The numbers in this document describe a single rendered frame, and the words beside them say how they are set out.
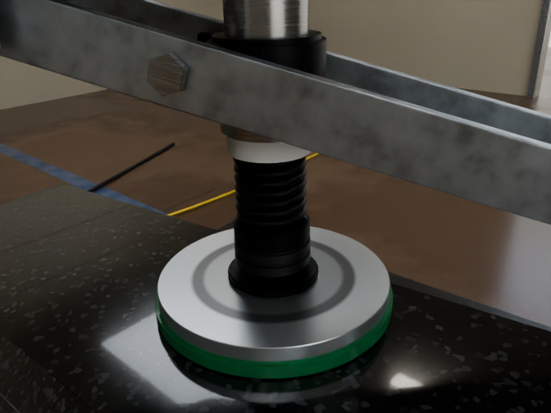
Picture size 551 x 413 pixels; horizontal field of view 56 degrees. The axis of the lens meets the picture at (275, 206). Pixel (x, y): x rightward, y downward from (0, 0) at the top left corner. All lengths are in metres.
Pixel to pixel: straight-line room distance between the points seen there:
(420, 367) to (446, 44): 5.32
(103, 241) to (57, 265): 0.06
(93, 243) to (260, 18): 0.36
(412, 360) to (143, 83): 0.29
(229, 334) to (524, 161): 0.24
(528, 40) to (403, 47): 1.25
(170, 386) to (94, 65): 0.24
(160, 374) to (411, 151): 0.25
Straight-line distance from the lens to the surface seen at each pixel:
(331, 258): 0.51
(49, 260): 0.63
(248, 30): 0.39
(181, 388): 0.42
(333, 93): 0.35
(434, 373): 0.43
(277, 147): 0.40
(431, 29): 5.74
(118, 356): 0.46
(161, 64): 0.37
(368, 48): 6.12
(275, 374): 0.41
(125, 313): 0.51
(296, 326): 0.42
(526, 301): 2.09
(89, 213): 0.73
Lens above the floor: 1.09
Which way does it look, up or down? 24 degrees down
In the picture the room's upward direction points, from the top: 1 degrees counter-clockwise
